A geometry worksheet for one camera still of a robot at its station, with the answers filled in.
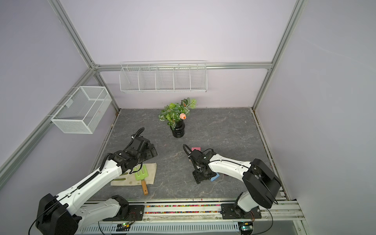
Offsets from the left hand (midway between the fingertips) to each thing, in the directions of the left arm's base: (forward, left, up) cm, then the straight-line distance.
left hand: (148, 153), depth 82 cm
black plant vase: (+19, -17, -7) cm, 26 cm away
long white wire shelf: (+49, -8, +17) cm, 52 cm away
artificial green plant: (+17, -16, +14) cm, 27 cm away
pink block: (+8, -29, -14) cm, 33 cm away
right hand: (-11, -30, -12) cm, 34 cm away
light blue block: (-14, -36, -8) cm, 40 cm away
